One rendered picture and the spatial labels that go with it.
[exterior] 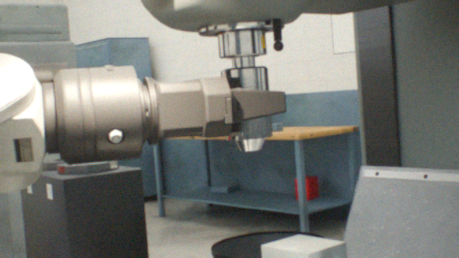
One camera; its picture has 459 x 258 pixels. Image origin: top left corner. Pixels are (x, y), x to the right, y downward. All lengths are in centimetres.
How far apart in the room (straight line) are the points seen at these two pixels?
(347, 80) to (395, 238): 509
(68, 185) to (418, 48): 52
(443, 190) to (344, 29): 513
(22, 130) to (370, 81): 58
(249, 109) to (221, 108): 4
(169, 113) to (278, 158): 611
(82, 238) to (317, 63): 540
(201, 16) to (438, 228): 48
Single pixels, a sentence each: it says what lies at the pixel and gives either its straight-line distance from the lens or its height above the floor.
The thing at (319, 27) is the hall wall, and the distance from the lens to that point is 623.
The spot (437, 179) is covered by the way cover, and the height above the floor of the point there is 111.
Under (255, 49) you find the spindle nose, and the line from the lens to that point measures 63.
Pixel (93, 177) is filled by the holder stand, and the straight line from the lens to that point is 94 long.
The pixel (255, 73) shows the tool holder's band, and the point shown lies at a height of 126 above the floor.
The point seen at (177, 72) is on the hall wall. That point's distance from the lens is 792.
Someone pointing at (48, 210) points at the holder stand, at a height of 109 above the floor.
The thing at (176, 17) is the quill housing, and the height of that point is 132.
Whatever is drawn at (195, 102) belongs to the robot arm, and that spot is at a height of 124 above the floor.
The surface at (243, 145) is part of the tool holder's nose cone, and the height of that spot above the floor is 119.
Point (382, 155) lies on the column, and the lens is 101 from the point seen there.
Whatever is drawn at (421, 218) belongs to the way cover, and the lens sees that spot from 95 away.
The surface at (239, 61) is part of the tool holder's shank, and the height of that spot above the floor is 128.
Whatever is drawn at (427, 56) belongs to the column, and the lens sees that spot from 96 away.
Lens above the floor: 124
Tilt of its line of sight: 3 degrees down
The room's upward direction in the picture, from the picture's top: 4 degrees counter-clockwise
